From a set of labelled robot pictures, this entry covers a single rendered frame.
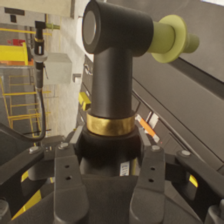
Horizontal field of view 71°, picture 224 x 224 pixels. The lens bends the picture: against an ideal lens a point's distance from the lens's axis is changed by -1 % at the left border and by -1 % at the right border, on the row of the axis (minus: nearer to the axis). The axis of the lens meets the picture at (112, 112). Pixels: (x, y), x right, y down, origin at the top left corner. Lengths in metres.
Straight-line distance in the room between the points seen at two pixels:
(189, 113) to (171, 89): 0.08
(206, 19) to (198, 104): 0.25
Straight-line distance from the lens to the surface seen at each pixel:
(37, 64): 0.98
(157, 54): 0.17
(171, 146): 0.61
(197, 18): 0.57
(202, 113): 0.41
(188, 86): 0.42
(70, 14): 4.93
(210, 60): 0.52
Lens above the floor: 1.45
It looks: 29 degrees down
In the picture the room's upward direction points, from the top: 98 degrees counter-clockwise
